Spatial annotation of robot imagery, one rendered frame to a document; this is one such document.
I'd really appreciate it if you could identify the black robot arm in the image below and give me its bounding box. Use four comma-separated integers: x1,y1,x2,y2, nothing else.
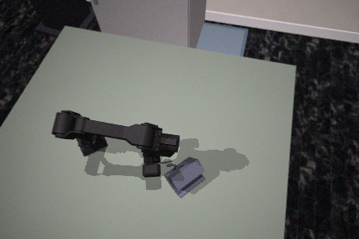
52,110,180,158

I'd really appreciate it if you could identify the grey sloped panel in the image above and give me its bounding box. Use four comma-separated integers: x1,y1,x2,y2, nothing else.
165,157,205,198

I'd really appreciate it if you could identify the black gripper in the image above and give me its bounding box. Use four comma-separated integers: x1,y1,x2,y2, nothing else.
141,149,161,178

